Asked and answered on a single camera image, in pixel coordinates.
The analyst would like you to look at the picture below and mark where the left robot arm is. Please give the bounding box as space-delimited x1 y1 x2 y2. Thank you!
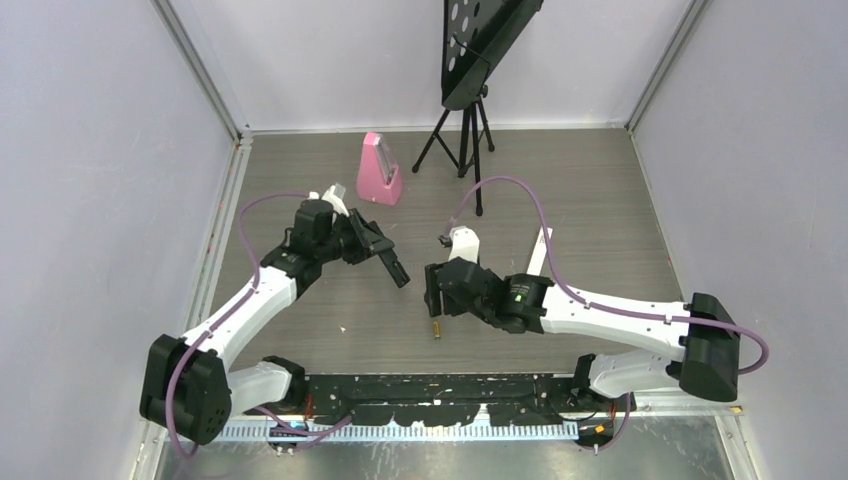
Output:
139 192 410 445

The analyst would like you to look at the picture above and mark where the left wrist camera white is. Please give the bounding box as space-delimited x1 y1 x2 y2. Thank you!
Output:
308 183 349 217

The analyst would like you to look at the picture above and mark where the black music stand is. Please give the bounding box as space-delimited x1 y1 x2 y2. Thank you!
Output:
411 0 544 182

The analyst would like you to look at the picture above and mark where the pink metronome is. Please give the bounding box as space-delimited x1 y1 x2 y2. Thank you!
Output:
356 132 403 206

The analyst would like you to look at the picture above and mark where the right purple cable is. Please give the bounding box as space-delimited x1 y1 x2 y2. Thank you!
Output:
447 176 771 453

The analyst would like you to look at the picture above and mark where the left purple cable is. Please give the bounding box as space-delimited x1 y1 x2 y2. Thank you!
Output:
164 193 313 460

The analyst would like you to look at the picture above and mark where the white remote control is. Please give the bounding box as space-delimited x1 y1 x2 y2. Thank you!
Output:
525 227 553 276

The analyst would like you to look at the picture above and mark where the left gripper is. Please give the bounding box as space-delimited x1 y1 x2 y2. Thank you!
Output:
316 209 392 266

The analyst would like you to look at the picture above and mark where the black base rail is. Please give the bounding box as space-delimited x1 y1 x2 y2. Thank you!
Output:
283 373 609 427

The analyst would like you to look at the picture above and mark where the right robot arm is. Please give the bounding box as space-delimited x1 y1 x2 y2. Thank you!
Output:
424 258 740 411

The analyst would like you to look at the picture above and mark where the purple cable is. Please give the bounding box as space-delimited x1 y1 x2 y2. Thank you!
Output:
447 176 771 453
164 193 313 460

